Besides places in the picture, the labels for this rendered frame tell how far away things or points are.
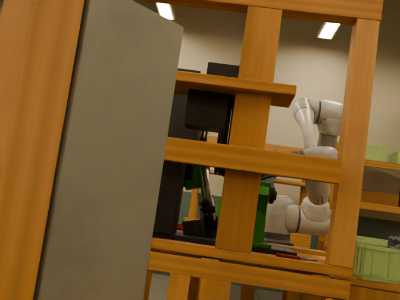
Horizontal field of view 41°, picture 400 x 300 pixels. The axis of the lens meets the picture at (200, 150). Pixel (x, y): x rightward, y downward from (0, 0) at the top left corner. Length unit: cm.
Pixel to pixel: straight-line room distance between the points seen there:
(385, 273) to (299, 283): 84
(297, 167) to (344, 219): 27
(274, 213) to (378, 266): 61
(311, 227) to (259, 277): 103
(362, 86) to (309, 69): 620
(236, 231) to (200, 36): 654
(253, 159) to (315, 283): 52
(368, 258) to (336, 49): 599
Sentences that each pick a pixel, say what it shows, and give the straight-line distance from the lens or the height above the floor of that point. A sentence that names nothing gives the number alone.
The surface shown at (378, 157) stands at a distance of 776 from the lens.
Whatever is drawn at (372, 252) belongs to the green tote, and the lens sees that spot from 284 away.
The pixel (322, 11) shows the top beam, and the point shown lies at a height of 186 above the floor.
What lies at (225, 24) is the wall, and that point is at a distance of 849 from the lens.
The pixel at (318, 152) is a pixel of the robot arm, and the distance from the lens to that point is 243.
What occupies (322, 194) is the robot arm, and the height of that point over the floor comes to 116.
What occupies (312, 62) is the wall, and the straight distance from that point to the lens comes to 841.
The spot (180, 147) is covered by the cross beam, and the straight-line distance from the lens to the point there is 205.
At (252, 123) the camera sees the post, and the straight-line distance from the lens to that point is 210.
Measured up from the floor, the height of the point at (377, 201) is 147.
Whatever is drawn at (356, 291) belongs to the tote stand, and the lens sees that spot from 286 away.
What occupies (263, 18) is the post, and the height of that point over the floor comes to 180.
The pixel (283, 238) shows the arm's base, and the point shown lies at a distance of 303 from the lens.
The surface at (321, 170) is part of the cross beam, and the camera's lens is 206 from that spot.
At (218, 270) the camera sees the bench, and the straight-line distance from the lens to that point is 208.
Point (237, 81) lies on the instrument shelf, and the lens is 209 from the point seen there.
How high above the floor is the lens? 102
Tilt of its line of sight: 6 degrees up
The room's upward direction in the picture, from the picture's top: 8 degrees clockwise
